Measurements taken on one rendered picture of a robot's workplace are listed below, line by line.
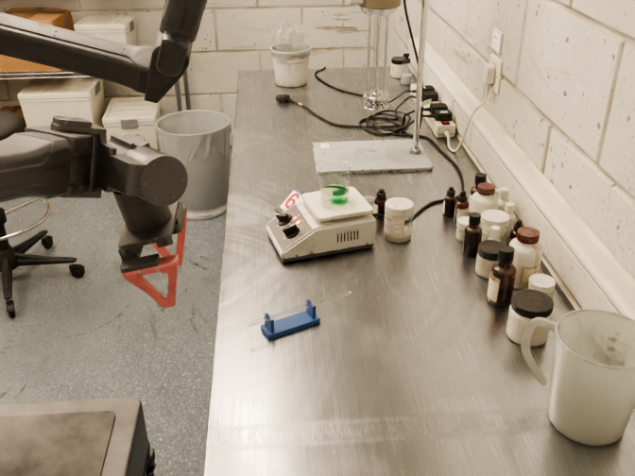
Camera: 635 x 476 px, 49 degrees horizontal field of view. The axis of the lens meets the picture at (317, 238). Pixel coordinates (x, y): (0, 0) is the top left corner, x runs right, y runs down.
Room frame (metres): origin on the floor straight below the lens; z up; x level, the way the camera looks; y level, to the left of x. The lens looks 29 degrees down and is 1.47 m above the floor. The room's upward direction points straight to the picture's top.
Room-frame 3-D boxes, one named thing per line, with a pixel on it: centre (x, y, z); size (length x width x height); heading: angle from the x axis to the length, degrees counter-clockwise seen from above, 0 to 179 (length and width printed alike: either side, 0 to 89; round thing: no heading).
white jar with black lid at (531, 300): (0.93, -0.35, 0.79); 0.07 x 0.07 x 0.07
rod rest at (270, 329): (0.96, 0.05, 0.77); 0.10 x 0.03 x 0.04; 119
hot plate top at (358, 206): (1.27, -0.04, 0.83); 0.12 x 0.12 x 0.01; 18
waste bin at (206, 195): (2.90, 0.54, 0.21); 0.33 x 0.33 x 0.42
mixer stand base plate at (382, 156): (1.70, -0.14, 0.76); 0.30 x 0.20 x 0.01; 94
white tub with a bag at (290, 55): (2.38, 0.09, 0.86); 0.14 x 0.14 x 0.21
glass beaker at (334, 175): (1.26, -0.04, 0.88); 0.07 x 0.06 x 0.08; 11
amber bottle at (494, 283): (1.04, -0.33, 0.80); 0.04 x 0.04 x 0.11
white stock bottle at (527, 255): (1.10, -0.38, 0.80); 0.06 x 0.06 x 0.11
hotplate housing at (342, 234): (1.26, -0.02, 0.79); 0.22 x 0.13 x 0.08; 108
